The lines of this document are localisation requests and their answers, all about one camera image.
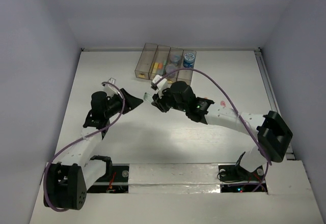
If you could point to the blue round clip jar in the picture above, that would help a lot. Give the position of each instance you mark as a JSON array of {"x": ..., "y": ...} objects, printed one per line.
[{"x": 189, "y": 58}]

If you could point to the green correction tape pen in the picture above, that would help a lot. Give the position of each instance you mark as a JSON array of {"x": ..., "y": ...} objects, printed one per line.
[{"x": 148, "y": 97}]

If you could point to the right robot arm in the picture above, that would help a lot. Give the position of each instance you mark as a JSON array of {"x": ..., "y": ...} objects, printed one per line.
[{"x": 271, "y": 134}]

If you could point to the silver foil front rail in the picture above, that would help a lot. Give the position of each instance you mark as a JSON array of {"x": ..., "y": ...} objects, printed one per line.
[{"x": 173, "y": 178}]

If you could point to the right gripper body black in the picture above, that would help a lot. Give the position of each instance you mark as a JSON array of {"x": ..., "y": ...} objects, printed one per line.
[{"x": 170, "y": 100}]

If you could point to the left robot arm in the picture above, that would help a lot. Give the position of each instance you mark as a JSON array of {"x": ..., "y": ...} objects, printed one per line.
[{"x": 67, "y": 181}]

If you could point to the clear jar colourful clips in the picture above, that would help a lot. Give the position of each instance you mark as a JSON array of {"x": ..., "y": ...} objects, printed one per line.
[{"x": 175, "y": 59}]

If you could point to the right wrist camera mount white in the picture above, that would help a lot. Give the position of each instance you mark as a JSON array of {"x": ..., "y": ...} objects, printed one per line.
[{"x": 159, "y": 84}]

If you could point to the smoked drawer box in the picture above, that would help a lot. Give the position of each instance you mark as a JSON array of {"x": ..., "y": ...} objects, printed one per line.
[
  {"x": 161, "y": 54},
  {"x": 185, "y": 75},
  {"x": 174, "y": 50},
  {"x": 145, "y": 61}
]

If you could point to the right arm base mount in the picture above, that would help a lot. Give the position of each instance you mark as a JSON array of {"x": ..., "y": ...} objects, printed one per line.
[{"x": 235, "y": 179}]

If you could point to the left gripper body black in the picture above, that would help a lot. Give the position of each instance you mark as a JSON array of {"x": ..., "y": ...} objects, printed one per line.
[{"x": 125, "y": 101}]

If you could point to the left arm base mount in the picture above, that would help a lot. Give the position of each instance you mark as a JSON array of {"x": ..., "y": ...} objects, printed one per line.
[{"x": 115, "y": 179}]

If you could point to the yellow highlighter marker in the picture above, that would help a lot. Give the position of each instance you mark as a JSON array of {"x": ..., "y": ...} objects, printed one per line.
[{"x": 155, "y": 68}]

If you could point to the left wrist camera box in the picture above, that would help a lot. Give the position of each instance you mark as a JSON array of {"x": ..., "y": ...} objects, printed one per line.
[{"x": 112, "y": 80}]

